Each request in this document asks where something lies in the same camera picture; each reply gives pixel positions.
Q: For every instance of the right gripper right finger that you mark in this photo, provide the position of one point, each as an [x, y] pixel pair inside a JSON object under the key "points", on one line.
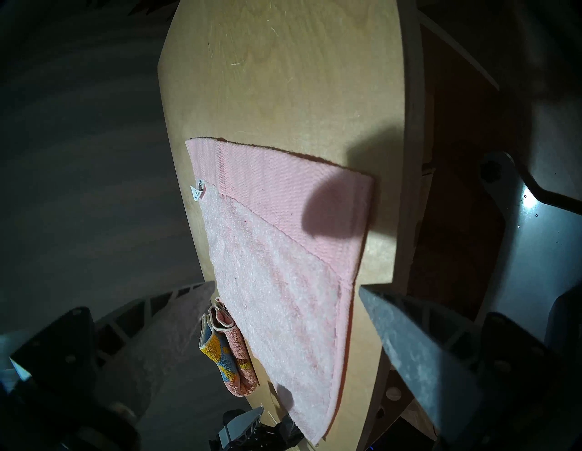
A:
{"points": [[432, 363]]}

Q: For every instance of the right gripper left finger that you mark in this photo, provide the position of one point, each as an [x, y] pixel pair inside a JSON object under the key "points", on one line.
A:
{"points": [[136, 354]]}

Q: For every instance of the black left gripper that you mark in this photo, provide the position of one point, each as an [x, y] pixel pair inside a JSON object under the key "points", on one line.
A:
{"points": [[254, 441]]}

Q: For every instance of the sunflower print terry towel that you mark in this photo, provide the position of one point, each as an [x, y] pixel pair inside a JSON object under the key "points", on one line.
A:
{"points": [[232, 359]]}

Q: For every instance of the plain pink terry towel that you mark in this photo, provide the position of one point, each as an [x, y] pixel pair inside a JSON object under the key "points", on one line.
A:
{"points": [[282, 273]]}

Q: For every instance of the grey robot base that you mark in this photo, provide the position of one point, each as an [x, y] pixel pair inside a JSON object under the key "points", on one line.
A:
{"points": [[536, 254]]}

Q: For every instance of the wooden table underframe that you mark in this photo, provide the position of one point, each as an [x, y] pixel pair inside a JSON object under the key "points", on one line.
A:
{"points": [[386, 409]]}

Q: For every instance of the black computer tower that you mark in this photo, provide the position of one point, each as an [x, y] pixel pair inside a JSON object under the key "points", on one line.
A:
{"points": [[404, 436]]}

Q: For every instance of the grey pleated curtain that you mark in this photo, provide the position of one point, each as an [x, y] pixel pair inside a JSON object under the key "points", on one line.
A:
{"points": [[82, 159]]}

